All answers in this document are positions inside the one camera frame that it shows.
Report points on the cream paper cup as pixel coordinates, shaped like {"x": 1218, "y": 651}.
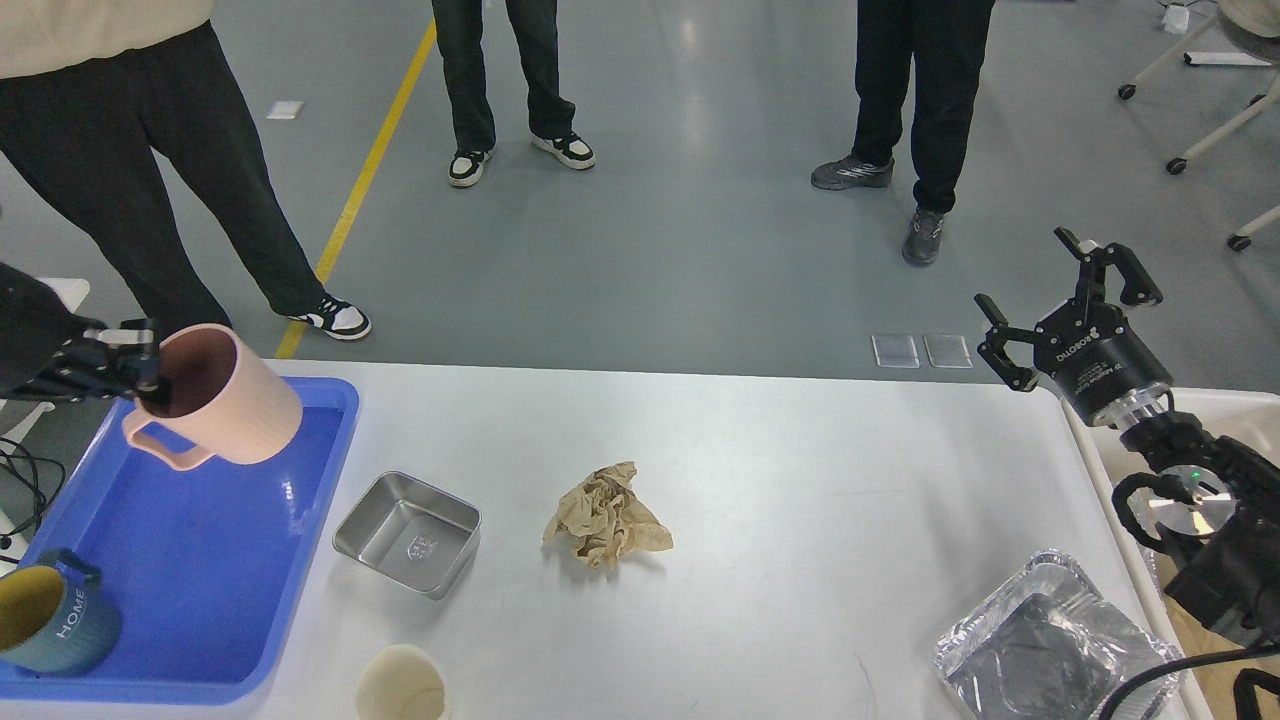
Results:
{"x": 402, "y": 682}

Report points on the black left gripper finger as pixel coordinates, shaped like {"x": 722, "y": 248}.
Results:
{"x": 136, "y": 333}
{"x": 143, "y": 375}

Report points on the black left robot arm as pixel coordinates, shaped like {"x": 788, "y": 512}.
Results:
{"x": 23, "y": 296}

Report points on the aluminium foil tray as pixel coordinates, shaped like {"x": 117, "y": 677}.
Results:
{"x": 1045, "y": 645}

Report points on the person in beige top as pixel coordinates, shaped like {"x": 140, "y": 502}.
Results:
{"x": 92, "y": 93}

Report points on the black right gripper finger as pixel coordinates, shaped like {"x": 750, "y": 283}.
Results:
{"x": 993, "y": 348}
{"x": 1139, "y": 289}

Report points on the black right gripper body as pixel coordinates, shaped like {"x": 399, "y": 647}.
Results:
{"x": 1096, "y": 359}

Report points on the teal HOME mug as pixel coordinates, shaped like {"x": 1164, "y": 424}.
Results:
{"x": 54, "y": 618}

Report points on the clear floor plate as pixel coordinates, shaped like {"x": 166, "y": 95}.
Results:
{"x": 896, "y": 351}
{"x": 947, "y": 351}

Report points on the square stainless steel dish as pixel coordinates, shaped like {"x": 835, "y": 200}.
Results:
{"x": 411, "y": 533}

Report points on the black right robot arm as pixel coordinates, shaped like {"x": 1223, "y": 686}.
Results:
{"x": 1210, "y": 503}

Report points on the white plastic bin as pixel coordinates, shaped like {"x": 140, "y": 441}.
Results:
{"x": 1251, "y": 417}

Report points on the person with grey shoes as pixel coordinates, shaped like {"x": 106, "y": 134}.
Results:
{"x": 938, "y": 48}

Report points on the pink ribbed mug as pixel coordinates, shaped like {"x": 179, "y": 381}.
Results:
{"x": 224, "y": 401}

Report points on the crumpled brown paper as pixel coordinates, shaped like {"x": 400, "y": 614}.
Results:
{"x": 605, "y": 520}

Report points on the blue plastic tray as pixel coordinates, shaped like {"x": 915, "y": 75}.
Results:
{"x": 205, "y": 566}

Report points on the right clear floor plate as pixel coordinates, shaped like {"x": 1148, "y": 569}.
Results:
{"x": 947, "y": 351}

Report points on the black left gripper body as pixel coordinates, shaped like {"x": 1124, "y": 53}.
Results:
{"x": 65, "y": 361}

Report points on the left clear floor plate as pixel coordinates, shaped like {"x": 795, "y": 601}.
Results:
{"x": 896, "y": 351}

